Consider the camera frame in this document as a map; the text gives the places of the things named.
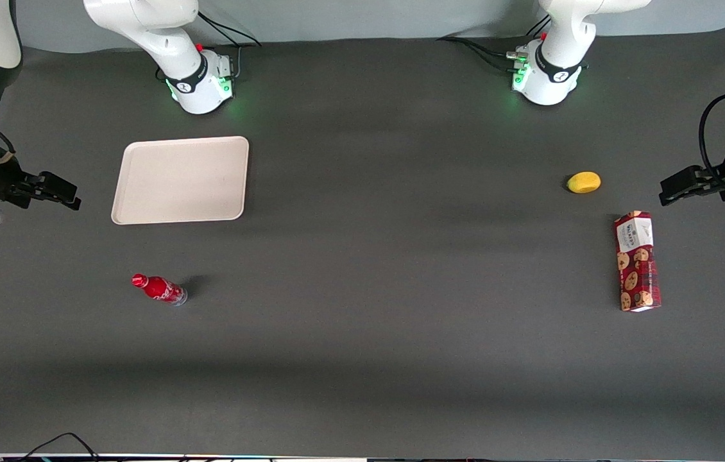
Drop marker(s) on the red cookie box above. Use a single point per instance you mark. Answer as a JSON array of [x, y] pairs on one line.
[[637, 263]]

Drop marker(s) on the yellow lemon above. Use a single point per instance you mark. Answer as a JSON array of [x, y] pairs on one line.
[[584, 182]]

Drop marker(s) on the beige plastic tray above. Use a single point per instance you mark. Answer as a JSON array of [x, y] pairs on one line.
[[181, 179]]

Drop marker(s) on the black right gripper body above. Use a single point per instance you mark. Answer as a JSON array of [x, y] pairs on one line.
[[2, 178]]

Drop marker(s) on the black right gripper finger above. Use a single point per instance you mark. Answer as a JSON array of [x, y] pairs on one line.
[[64, 201], [58, 182]]

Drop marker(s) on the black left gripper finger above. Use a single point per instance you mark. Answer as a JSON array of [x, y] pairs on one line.
[[699, 174], [690, 190]]

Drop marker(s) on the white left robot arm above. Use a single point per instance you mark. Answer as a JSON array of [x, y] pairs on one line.
[[552, 86]]

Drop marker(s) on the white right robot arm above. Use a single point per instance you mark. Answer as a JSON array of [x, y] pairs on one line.
[[203, 88]]

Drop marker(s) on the red coke bottle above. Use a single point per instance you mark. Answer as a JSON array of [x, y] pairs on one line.
[[160, 290]]

